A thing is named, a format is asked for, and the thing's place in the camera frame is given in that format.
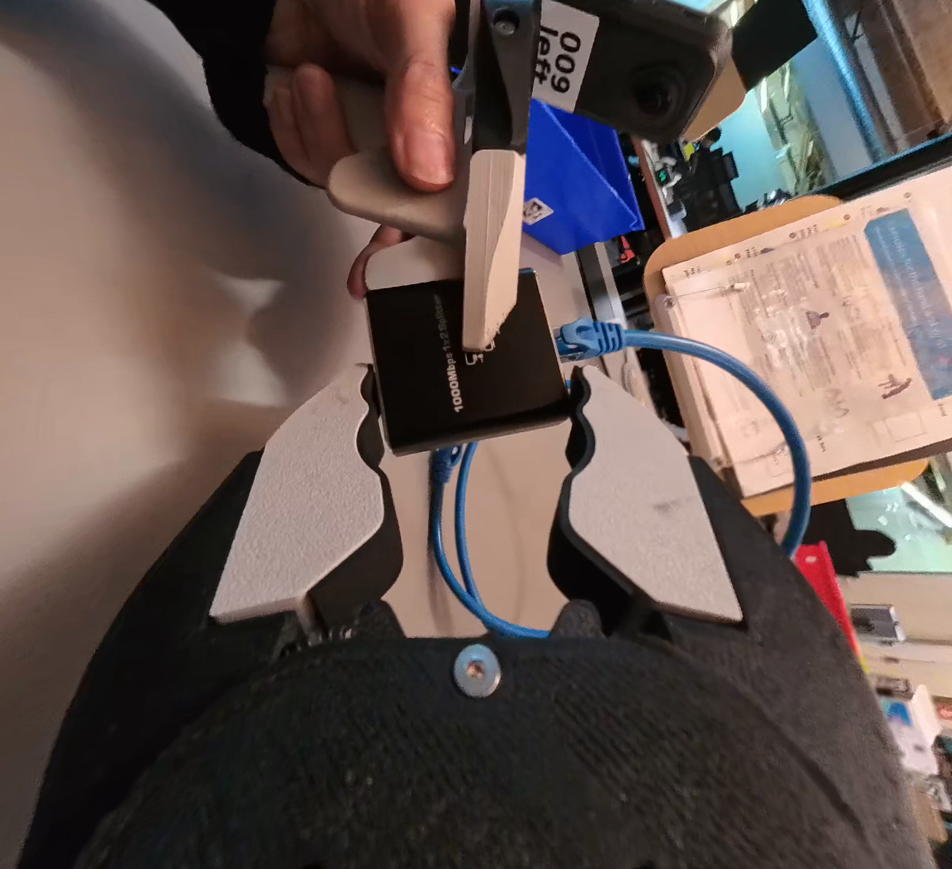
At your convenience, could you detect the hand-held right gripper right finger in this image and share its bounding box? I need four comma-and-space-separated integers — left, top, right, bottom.
548, 365, 746, 626

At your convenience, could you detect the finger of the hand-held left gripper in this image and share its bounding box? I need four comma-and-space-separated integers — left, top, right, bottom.
461, 147, 527, 354
363, 235, 466, 291

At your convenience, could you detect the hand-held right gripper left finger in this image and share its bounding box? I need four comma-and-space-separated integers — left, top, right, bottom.
208, 363, 405, 626

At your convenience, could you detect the blue plastic bin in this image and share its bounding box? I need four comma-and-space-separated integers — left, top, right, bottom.
405, 0, 645, 254

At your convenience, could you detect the black network splitter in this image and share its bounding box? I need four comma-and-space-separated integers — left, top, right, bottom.
363, 268, 572, 457

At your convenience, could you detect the blue network cable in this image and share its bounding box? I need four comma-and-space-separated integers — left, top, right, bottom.
429, 318, 813, 641

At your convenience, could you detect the grey desk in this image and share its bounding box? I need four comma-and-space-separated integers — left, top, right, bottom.
0, 0, 670, 643

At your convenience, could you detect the person's left hand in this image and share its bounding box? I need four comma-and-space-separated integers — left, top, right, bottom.
262, 0, 458, 299

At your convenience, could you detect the instruction sheet on wooden stand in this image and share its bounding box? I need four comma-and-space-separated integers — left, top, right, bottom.
643, 166, 952, 519

